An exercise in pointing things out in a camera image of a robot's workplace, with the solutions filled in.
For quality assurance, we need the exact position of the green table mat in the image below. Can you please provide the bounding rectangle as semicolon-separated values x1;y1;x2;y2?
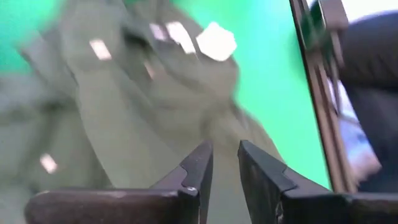
0;0;332;190

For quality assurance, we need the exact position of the black table frame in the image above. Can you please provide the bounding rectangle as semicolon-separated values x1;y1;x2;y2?
289;0;358;194

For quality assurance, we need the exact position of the dark green garment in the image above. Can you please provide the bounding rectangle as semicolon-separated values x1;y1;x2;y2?
0;0;284;224

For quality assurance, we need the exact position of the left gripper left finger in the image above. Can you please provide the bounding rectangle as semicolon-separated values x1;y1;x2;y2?
24;139;214;224

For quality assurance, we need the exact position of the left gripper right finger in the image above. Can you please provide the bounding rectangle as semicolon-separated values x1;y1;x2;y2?
238;139;398;224

